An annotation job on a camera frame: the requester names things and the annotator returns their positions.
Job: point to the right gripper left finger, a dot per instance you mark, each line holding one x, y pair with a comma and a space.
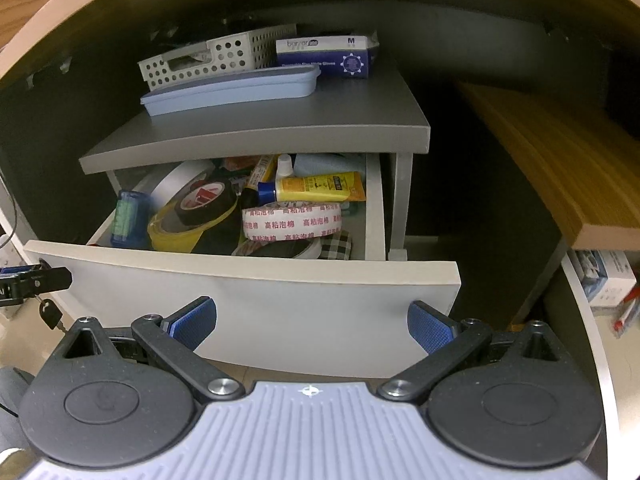
170, 343

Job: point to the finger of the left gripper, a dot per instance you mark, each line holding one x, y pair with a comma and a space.
19, 283

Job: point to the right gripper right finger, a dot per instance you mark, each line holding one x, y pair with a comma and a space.
449, 345

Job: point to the white drawer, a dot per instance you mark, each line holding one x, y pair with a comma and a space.
331, 318

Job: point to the grey drawer cabinet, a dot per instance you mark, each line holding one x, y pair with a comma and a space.
374, 115

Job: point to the black key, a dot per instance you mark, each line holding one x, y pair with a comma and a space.
51, 315

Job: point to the yellow tape roll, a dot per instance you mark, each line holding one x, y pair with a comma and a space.
185, 238

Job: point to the blue green small bottle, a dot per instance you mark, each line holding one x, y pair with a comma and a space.
131, 218

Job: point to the black tape roll red label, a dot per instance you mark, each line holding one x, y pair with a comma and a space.
205, 203

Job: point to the black white checkered item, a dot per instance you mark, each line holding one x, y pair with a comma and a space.
337, 246

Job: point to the white tape roll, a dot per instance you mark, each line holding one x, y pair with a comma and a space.
165, 182

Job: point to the white foam tape red text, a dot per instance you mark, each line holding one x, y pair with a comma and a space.
277, 222

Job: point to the white blue cardboard box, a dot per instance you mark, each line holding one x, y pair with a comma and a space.
605, 275

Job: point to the yellow glue tube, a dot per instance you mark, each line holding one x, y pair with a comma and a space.
321, 188

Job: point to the red white pen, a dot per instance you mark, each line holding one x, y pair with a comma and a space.
629, 312

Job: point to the white cap glue bottle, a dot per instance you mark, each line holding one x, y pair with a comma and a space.
284, 167

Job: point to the light blue cloth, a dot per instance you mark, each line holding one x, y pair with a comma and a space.
306, 165

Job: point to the wooden shelf board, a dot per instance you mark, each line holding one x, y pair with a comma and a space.
584, 168

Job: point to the light blue plastic tray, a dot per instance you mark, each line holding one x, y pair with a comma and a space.
266, 84

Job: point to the white perforated plastic basket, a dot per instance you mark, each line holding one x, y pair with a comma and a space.
235, 53

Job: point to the blue glove box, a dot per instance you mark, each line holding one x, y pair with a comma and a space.
348, 56

